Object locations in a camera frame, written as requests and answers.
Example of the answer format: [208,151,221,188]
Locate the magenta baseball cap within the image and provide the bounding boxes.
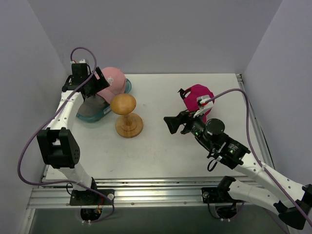
[178,84,214,123]

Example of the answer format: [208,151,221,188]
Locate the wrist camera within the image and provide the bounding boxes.
[193,95,214,118]
[70,58,89,65]

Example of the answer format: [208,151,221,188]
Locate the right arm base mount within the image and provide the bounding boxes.
[201,187,243,204]

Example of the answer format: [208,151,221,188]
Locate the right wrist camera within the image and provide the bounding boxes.
[193,95,214,118]

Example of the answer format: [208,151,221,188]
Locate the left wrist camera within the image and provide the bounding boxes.
[70,58,89,65]

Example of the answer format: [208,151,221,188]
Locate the light pink baseball cap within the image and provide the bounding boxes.
[97,67,126,104]

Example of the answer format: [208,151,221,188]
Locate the teal plastic basin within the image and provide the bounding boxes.
[75,78,133,123]

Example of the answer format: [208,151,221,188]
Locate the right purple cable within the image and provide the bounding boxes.
[202,88,312,234]

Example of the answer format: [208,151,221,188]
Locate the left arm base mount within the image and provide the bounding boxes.
[68,189,115,206]

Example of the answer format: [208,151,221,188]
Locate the aluminium frame rail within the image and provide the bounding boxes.
[27,176,222,209]

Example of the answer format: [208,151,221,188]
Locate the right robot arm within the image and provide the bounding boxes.
[164,111,312,230]

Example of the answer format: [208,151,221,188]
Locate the wooden mushroom hat stand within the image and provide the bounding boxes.
[110,94,143,138]

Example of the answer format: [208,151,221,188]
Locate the grey bucket hat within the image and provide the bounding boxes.
[78,95,109,117]

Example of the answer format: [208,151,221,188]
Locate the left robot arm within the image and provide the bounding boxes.
[37,59,109,204]

